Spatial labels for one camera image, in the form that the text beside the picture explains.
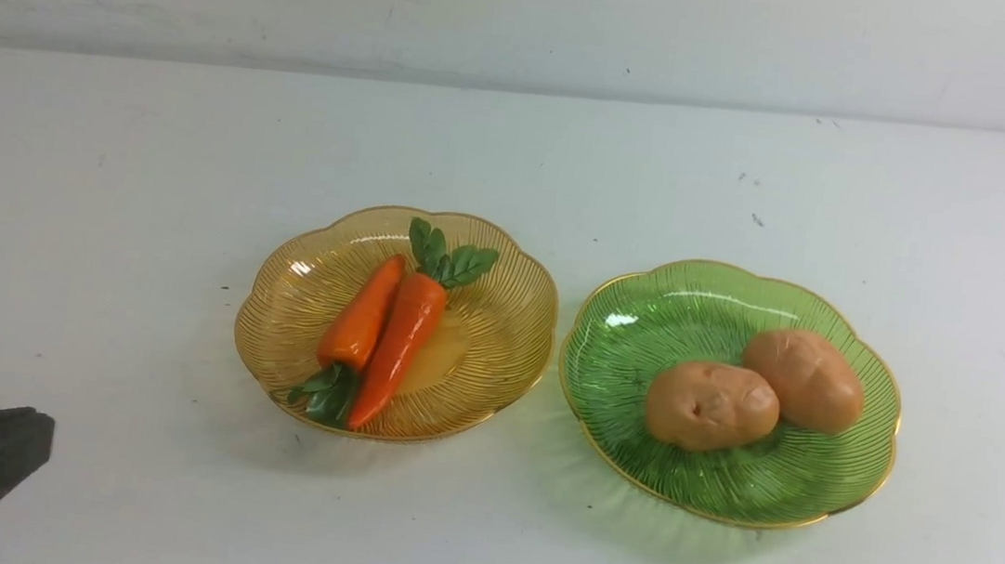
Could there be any smooth brown plastic potato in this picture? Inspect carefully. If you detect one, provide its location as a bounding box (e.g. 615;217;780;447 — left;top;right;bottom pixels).
742;328;866;436

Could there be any brown plastic potato with dimple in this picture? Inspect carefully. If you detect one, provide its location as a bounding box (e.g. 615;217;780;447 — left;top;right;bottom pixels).
644;361;781;453

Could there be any orange plastic carrot leaves up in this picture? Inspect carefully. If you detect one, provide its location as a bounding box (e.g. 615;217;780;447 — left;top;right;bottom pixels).
346;217;500;431

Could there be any green ribbed glass plate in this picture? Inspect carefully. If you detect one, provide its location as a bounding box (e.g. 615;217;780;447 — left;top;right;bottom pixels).
558;259;903;531

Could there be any orange plastic carrot leaves down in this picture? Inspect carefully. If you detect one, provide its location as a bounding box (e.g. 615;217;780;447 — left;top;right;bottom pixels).
287;255;407;430

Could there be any amber ribbed glass plate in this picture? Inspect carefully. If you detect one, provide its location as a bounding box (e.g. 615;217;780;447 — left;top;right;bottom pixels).
233;205;559;442

